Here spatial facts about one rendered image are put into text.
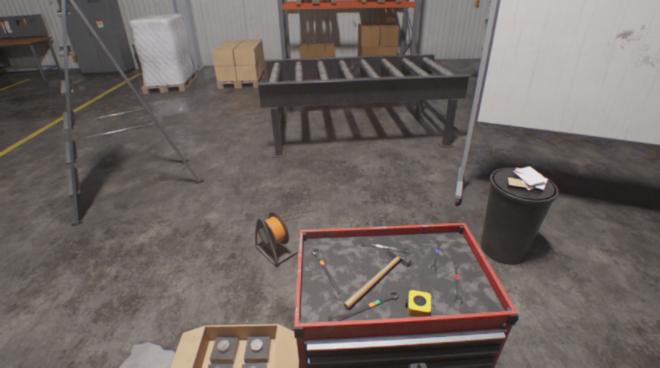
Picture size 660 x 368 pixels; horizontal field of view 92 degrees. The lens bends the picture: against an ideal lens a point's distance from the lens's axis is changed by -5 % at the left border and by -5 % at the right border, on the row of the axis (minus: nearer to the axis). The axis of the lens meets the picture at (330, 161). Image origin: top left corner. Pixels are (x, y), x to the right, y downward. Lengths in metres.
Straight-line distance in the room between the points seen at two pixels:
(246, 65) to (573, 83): 5.36
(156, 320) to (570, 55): 3.48
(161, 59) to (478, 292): 6.68
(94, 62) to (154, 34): 2.93
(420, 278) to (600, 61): 2.36
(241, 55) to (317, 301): 5.95
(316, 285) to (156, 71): 6.40
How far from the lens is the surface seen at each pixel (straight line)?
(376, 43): 7.76
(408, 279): 1.35
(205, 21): 9.08
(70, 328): 2.84
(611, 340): 2.77
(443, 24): 9.24
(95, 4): 9.43
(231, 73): 6.95
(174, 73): 7.24
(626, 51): 3.25
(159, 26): 7.12
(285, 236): 2.61
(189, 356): 2.07
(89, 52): 9.78
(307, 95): 3.84
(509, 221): 2.63
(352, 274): 1.34
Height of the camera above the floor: 1.90
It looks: 29 degrees down
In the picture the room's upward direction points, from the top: 1 degrees counter-clockwise
